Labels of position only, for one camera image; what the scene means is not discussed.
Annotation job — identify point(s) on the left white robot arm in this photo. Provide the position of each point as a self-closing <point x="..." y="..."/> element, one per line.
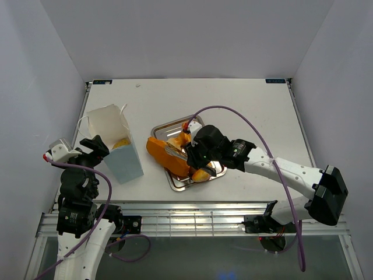
<point x="83" y="227"/>

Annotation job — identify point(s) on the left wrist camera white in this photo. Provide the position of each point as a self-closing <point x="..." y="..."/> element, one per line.
<point x="61" y="151"/>

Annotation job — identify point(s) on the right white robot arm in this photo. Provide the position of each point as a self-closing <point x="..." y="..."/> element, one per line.
<point x="323" y="191"/>

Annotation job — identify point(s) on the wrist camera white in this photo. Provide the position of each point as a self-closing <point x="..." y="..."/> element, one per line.
<point x="191" y="128"/>
<point x="61" y="151"/>

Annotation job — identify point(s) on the large orange long loaf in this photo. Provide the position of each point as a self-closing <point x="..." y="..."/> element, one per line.
<point x="157" y="149"/>

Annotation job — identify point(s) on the silver metal tray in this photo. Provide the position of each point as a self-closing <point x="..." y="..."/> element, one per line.
<point x="172" y="129"/>

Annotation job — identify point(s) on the golden glazed bun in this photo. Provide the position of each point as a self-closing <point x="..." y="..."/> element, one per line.
<point x="200" y="176"/>

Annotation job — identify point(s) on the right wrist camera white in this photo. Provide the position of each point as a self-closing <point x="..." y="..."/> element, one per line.
<point x="191" y="128"/>

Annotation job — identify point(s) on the silver metal tongs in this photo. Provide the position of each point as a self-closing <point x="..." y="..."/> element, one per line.
<point x="171" y="150"/>

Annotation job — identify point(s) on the aluminium front frame rail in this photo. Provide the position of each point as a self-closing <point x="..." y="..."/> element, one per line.
<point x="195" y="219"/>

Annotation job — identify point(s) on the aluminium table edge rail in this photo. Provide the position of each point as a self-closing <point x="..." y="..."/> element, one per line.
<point x="82" y="108"/>

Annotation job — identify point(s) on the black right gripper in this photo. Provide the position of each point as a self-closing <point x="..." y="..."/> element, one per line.
<point x="192" y="156"/>

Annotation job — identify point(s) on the herb speckled bread slice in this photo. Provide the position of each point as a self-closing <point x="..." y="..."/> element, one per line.
<point x="122" y="142"/>

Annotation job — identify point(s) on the orange twisted braided bread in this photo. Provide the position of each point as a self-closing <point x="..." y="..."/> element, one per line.
<point x="184" y="137"/>

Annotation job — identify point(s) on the pale round bread roll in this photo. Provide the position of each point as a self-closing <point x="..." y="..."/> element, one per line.
<point x="175" y="143"/>

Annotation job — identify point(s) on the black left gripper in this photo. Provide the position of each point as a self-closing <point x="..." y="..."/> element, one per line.
<point x="99" y="150"/>

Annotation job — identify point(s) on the light blue paper bag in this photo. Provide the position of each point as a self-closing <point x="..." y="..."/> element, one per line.
<point x="111" y="125"/>

